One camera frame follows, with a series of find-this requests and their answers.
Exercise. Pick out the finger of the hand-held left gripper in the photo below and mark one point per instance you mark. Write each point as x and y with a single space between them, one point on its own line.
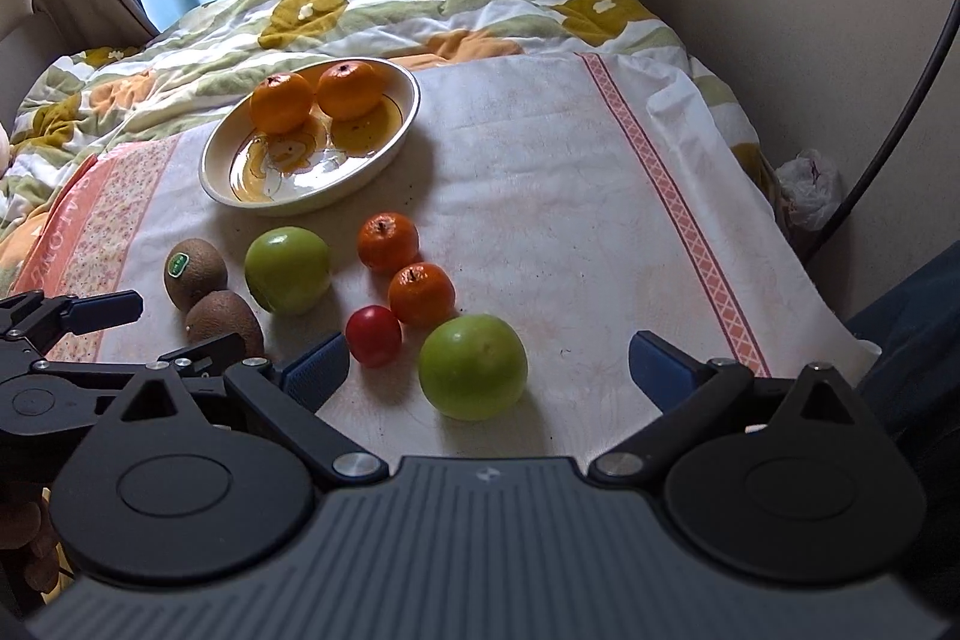
206 355
105 310

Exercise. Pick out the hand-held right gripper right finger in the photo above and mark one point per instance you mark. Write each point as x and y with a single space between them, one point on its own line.
660 371

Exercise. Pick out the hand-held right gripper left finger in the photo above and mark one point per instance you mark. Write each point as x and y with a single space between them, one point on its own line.
319 371

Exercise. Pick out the brown kiwi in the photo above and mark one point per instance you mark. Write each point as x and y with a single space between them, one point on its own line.
225 325

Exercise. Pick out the red tomato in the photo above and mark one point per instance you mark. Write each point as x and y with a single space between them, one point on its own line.
373 336

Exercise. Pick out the kiwi with green sticker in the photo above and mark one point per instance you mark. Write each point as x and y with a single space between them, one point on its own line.
196 276

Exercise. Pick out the small green apple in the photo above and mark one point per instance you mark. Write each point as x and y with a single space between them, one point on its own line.
289 269

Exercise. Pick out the small mandarin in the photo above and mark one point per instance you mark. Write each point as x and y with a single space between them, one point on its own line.
421 295
388 242

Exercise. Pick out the large green apple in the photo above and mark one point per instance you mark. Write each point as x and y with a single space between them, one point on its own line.
472 366

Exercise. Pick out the cream ceramic bowl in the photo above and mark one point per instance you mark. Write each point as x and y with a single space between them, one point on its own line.
300 179

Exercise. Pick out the person's left hand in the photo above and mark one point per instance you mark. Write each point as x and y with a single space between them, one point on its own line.
22 524

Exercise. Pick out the white towel with pink stripes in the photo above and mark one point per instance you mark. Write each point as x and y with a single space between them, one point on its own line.
562 197

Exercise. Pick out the white plastic bag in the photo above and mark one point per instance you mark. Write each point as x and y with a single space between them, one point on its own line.
810 183

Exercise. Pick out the dark blue cloth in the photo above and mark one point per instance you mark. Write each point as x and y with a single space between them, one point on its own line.
907 317

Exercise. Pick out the large orange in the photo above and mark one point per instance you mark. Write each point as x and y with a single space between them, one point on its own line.
349 89
279 102

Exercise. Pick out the beige bed headboard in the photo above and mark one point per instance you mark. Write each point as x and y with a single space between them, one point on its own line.
19 48

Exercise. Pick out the floral striped blanket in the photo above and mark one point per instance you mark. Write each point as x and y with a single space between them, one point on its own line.
450 3

